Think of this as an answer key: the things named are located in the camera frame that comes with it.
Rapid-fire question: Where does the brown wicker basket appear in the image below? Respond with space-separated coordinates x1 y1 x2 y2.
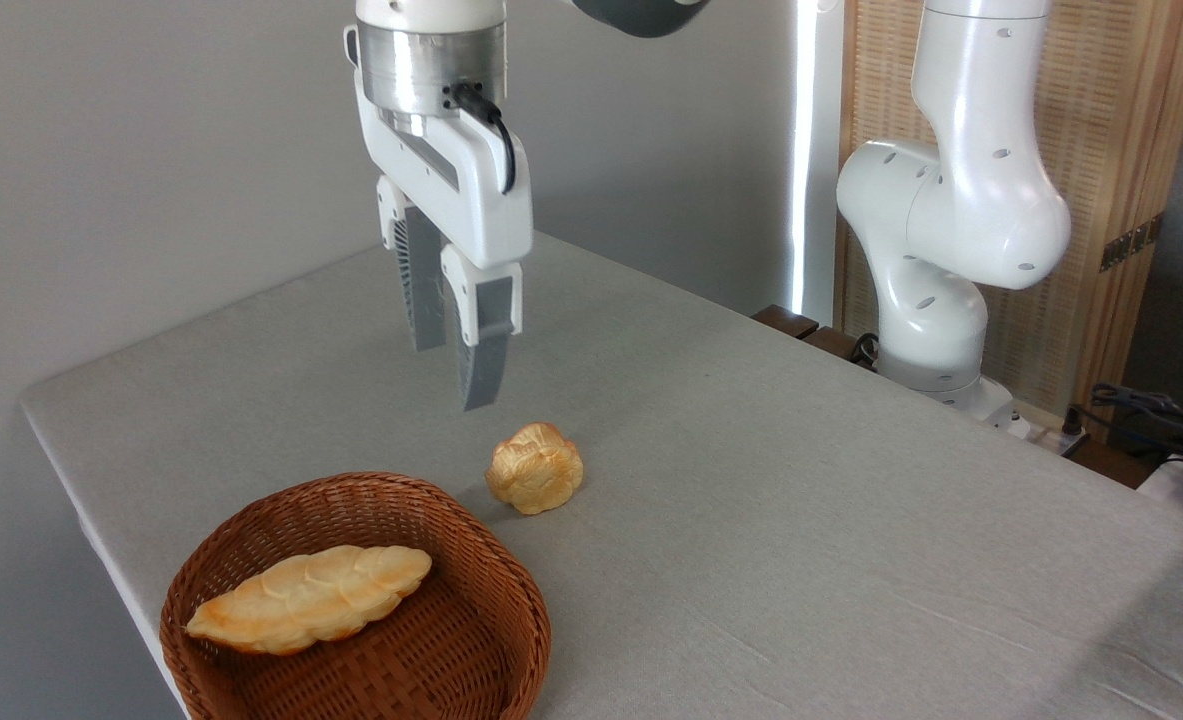
159 472 553 720

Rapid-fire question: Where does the bamboo folding screen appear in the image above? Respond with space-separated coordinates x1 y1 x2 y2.
836 0 1183 417

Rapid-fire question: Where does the black cable bundle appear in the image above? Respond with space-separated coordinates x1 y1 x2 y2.
1064 382 1183 473

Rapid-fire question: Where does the dark brown wooden block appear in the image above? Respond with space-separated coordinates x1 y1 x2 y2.
751 304 820 341
801 326 874 367

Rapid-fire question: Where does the long braided bread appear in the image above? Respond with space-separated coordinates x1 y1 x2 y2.
185 545 434 657

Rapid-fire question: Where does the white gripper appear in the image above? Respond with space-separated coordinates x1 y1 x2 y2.
344 24 535 413

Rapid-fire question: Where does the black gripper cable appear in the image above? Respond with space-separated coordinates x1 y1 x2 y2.
441 81 518 195

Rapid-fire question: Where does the round golden bread bun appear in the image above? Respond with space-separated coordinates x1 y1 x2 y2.
484 422 585 516

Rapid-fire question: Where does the metal screen hinge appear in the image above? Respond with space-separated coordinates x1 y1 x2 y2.
1099 211 1166 273

